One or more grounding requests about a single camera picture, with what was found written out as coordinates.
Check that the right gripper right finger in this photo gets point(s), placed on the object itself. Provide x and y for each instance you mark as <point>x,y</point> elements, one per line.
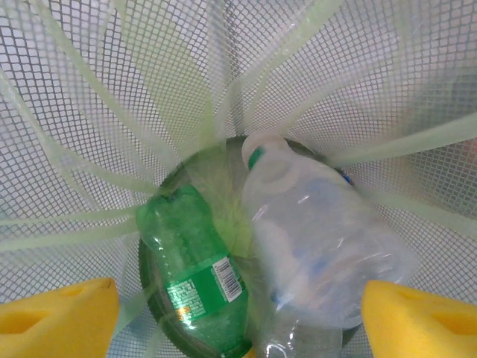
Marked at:
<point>421,324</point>

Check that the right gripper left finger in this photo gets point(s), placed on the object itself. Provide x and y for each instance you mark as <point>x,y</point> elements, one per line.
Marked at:
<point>56,320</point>

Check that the clear bottle green white label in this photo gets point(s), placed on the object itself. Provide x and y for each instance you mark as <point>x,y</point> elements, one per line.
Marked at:
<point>320,242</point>

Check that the small green bottle yellow cap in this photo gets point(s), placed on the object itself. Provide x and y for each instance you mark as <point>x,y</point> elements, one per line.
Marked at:
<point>194,261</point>

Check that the metal mesh waste bin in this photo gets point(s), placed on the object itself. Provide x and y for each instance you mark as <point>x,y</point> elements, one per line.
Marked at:
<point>372,93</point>

